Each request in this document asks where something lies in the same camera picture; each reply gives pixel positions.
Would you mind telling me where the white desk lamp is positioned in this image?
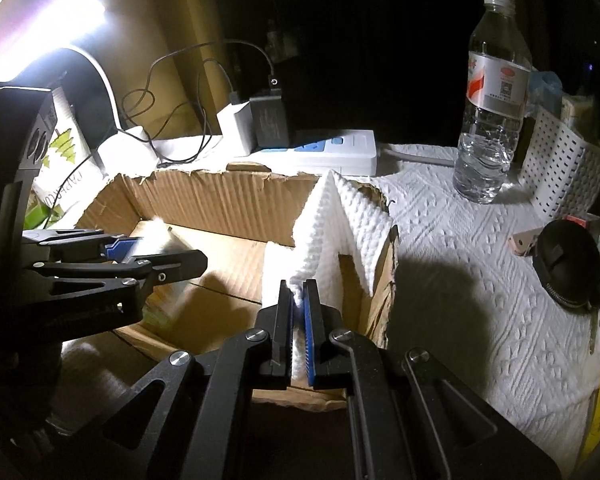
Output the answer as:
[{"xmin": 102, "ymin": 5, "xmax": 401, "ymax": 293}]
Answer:
[{"xmin": 0, "ymin": 0, "xmax": 163, "ymax": 173}]

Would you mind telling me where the white power strip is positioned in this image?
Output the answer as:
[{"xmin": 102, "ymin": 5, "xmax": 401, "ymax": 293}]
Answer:
[{"xmin": 227, "ymin": 129, "xmax": 378, "ymax": 177}]

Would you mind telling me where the green white paper towel pack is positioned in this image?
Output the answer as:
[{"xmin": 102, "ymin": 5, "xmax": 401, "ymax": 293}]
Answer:
[{"xmin": 25, "ymin": 85, "xmax": 106, "ymax": 231}]

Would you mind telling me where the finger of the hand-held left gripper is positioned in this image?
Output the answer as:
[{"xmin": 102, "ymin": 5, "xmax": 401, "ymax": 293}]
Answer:
[
  {"xmin": 22, "ymin": 228, "xmax": 137, "ymax": 263},
  {"xmin": 30, "ymin": 250, "xmax": 209, "ymax": 306}
]

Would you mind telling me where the black round zip case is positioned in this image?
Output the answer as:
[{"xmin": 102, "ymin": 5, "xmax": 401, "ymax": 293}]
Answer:
[{"xmin": 535, "ymin": 219, "xmax": 600, "ymax": 310}]

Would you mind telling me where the small tan object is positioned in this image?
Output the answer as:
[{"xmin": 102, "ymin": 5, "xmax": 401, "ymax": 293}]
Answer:
[{"xmin": 512, "ymin": 227, "xmax": 543, "ymax": 257}]

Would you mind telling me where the pale yellow packet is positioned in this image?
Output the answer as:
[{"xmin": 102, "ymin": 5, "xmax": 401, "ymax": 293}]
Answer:
[{"xmin": 560, "ymin": 92, "xmax": 600, "ymax": 133}]

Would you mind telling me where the black charger cable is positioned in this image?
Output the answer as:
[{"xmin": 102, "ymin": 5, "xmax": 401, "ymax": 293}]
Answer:
[
  {"xmin": 121, "ymin": 40, "xmax": 278, "ymax": 161},
  {"xmin": 152, "ymin": 57, "xmax": 237, "ymax": 167}
]

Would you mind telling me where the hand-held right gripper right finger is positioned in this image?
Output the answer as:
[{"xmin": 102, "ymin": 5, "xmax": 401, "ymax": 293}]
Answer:
[{"xmin": 302, "ymin": 279, "xmax": 561, "ymax": 480}]

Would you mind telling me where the grey power strip cable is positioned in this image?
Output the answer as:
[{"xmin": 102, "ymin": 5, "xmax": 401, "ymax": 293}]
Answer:
[{"xmin": 379, "ymin": 143, "xmax": 457, "ymax": 167}]

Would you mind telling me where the white charger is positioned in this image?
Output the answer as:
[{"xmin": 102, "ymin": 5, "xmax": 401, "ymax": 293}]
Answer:
[{"xmin": 216, "ymin": 101, "xmax": 255, "ymax": 157}]

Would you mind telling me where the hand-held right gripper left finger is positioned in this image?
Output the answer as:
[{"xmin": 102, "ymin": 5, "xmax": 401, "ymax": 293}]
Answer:
[{"xmin": 100, "ymin": 280, "xmax": 296, "ymax": 480}]

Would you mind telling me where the clear plastic water bottle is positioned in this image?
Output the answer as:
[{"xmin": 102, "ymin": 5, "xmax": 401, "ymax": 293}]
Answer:
[{"xmin": 452, "ymin": 0, "xmax": 533, "ymax": 205}]

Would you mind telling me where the black charger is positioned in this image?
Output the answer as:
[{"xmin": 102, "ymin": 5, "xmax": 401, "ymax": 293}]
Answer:
[{"xmin": 249, "ymin": 77, "xmax": 291, "ymax": 150}]

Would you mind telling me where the brown cardboard box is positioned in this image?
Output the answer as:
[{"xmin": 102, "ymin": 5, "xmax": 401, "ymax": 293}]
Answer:
[{"xmin": 75, "ymin": 167, "xmax": 401, "ymax": 411}]

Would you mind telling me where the white perforated plastic basket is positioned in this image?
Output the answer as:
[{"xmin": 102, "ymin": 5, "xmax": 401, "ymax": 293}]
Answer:
[{"xmin": 517, "ymin": 105, "xmax": 600, "ymax": 221}]

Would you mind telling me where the white paper towel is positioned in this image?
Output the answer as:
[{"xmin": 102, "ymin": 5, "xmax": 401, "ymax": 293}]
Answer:
[{"xmin": 262, "ymin": 170, "xmax": 393, "ymax": 386}]

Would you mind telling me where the blue face mask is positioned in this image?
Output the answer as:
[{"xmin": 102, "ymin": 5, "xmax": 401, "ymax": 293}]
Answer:
[{"xmin": 527, "ymin": 71, "xmax": 563, "ymax": 111}]

